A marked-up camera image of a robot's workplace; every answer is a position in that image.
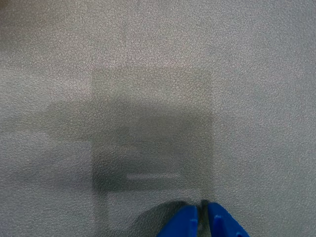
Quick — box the grey mat with NOMROBO print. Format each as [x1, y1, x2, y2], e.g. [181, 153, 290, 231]
[0, 0, 316, 237]

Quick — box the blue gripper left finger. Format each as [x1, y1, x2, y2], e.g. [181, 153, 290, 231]
[157, 204, 199, 237]

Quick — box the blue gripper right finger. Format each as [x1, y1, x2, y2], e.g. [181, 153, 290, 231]
[207, 202, 251, 237]

